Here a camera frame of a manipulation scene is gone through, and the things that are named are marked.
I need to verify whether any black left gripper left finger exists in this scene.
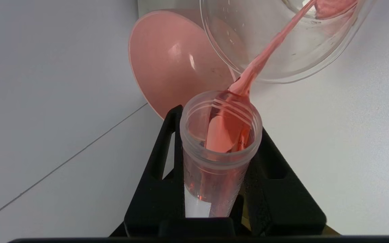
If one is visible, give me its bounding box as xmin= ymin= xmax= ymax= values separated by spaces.
xmin=124 ymin=105 xmax=186 ymax=237

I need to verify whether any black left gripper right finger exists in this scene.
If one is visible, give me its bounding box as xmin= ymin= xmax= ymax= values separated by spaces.
xmin=243 ymin=128 xmax=327 ymax=236

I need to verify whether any test tube with red pigment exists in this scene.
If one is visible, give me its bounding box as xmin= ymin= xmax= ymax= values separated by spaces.
xmin=180 ymin=90 xmax=263 ymax=218

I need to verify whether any clear glass beaker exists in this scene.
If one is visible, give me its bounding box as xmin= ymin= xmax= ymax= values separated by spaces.
xmin=200 ymin=0 xmax=378 ymax=84

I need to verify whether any pink plastic bowl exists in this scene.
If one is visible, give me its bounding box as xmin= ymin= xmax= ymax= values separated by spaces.
xmin=128 ymin=9 xmax=237 ymax=120

